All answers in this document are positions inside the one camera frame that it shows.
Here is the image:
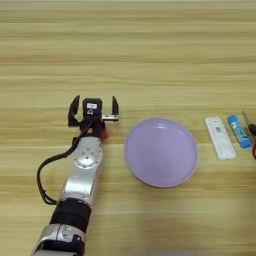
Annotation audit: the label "purple round plate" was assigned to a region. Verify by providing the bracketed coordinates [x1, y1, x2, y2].
[123, 117, 200, 189]

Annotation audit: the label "white rectangular remote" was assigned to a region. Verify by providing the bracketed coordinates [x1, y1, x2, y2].
[204, 115, 238, 161]

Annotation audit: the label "scissors with maroon handles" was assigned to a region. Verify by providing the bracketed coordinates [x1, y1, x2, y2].
[241, 110, 256, 161]

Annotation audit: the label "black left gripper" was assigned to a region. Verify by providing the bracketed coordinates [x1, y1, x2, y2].
[67, 94, 120, 143]

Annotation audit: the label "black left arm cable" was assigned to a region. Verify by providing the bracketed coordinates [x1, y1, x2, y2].
[36, 125, 94, 206]

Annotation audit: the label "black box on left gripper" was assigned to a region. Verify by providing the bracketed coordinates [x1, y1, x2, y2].
[81, 97, 104, 118]

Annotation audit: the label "blue glue stick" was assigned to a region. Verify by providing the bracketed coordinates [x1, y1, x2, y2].
[227, 114, 253, 150]

